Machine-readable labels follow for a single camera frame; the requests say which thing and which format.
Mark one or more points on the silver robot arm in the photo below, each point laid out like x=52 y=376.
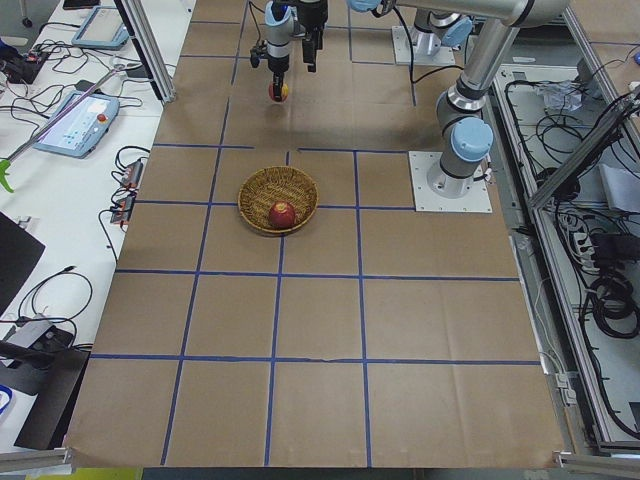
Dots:
x=468 y=139
x=279 y=28

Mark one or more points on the yellow red apple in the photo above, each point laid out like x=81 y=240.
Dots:
x=278 y=93

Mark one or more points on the black monitor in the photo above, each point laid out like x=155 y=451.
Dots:
x=20 y=253

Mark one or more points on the black grey hub box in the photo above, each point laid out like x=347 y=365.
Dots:
x=34 y=344

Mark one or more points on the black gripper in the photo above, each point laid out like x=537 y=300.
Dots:
x=313 y=14
x=277 y=65

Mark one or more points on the white power strip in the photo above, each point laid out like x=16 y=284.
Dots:
x=583 y=251

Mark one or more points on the wicker basket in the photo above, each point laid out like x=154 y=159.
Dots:
x=277 y=183

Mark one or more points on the red apple in basket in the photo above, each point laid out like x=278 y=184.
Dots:
x=282 y=215

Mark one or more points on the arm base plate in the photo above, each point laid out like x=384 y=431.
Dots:
x=436 y=192
x=421 y=48

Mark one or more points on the blue teach pendant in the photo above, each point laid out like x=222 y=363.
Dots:
x=79 y=131
x=103 y=29

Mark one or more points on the aluminium frame post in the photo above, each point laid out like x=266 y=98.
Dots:
x=137 y=24

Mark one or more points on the small orange black device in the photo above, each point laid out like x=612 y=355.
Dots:
x=122 y=211
x=132 y=175

